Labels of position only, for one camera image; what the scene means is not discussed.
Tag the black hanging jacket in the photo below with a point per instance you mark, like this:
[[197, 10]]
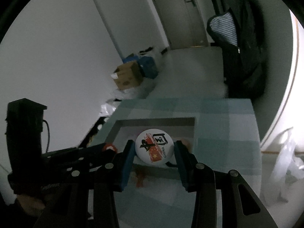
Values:
[[245, 64]]

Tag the grey cardboard box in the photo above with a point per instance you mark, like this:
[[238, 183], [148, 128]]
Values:
[[176, 128]]

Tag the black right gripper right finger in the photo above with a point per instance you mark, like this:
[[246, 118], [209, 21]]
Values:
[[195, 176]]

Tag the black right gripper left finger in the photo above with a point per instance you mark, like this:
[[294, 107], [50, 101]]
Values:
[[119, 166]]

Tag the teal plaid tablecloth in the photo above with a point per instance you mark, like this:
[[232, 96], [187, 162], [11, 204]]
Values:
[[223, 134]]

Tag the striped shirt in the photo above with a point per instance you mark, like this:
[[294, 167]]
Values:
[[224, 28]]

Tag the brown cardboard box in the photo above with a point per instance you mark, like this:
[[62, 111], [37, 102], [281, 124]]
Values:
[[127, 75]]

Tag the white china pin badge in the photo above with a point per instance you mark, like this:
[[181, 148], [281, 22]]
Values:
[[154, 147]]

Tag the left hand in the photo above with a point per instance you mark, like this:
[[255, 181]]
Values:
[[31, 205]]

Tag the blue storage box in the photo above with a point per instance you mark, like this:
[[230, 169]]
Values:
[[147, 65]]

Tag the pink plush charm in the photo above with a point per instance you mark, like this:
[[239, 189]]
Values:
[[187, 144]]

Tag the grey door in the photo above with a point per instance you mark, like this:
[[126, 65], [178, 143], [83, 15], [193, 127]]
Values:
[[182, 23]]

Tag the white plastic bags on floor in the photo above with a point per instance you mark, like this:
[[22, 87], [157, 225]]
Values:
[[109, 107]]

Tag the white plastic bag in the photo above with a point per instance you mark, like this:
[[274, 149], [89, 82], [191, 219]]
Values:
[[287, 165]]

